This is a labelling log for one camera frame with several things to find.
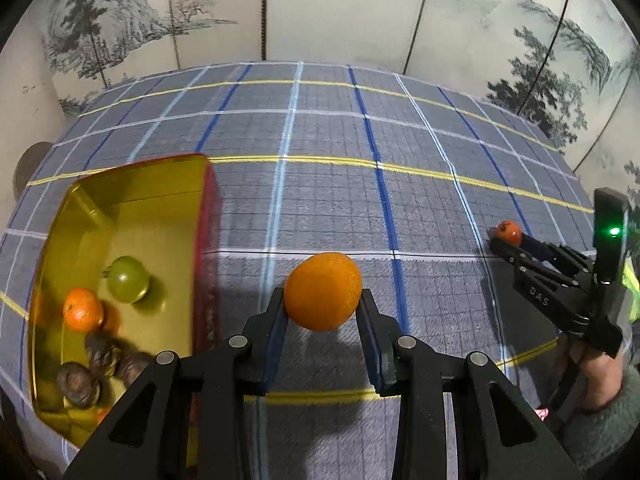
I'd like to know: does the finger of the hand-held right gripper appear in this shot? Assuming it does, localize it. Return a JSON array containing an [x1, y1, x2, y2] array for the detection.
[[520, 235, 596, 277], [488, 239, 581, 292]]

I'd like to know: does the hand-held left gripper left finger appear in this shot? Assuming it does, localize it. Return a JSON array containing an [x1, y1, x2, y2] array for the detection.
[[62, 287, 288, 480]]

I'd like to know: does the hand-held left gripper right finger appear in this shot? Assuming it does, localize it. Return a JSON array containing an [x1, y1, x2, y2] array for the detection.
[[354, 288, 583, 480]]

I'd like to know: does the red tomato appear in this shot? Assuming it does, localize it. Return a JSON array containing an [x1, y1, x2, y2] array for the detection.
[[492, 220, 523, 246]]

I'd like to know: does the dark brown passion fruit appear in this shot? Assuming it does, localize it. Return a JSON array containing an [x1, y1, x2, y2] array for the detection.
[[116, 351, 153, 388]]

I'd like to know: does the green tomato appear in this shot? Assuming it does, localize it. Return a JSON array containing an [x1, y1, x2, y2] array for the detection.
[[102, 255, 150, 304]]

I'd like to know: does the dark brown water chestnut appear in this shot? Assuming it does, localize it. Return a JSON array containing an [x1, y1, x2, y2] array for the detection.
[[84, 332, 123, 378]]

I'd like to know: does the red tin box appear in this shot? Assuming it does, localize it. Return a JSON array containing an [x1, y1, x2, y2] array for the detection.
[[30, 153, 223, 471]]

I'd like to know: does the person's right forearm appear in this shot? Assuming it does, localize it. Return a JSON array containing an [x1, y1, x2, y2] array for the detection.
[[550, 365, 640, 471]]

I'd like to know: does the person's right hand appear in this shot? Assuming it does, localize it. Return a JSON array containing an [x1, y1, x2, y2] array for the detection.
[[565, 335, 628, 413]]

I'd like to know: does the green tissue pack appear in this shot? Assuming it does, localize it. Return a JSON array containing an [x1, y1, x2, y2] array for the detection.
[[622, 265, 640, 323]]

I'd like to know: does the painted landscape folding screen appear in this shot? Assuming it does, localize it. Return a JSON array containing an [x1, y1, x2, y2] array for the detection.
[[40, 0, 640, 196]]

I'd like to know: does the round brown stool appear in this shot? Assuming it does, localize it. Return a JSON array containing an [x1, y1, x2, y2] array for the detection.
[[12, 141, 53, 201]]

